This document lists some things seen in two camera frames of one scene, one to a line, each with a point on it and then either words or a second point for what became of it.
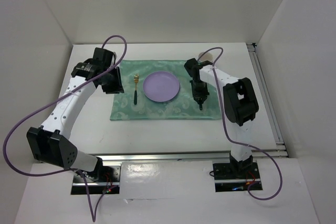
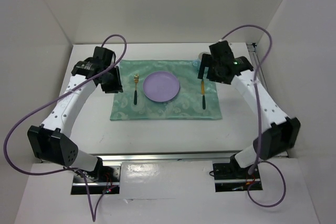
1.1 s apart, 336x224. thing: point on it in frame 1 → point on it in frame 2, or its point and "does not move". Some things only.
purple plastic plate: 160,86 does not move
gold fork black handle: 136,80 does not move
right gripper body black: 199,89 → 212,74
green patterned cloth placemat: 160,90 does not move
